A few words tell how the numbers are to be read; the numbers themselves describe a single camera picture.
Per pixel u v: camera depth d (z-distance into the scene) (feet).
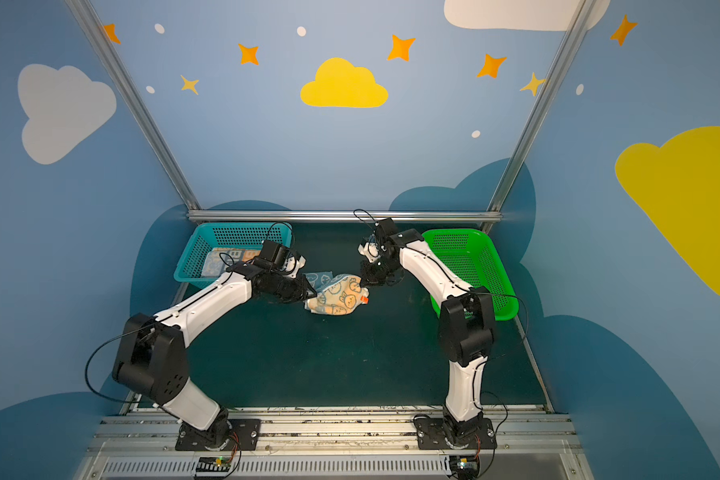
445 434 2.44
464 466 2.40
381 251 2.23
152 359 1.47
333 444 2.41
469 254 3.65
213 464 2.40
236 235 3.65
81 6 2.22
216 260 3.44
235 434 2.41
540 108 2.83
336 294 3.11
